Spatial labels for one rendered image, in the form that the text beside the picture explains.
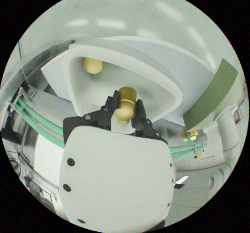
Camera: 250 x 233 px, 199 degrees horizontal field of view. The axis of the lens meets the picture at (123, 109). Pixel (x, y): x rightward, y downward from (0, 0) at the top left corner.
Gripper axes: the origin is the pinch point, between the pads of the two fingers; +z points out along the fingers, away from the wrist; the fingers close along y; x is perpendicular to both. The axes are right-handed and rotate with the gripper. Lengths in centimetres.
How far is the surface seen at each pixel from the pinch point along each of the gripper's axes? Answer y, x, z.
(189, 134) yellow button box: 50, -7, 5
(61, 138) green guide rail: -18.5, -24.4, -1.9
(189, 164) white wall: 609, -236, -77
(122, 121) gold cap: 3.4, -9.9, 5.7
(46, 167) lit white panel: -35, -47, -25
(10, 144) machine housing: -74, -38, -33
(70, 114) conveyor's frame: -17.0, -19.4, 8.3
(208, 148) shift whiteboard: 607, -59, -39
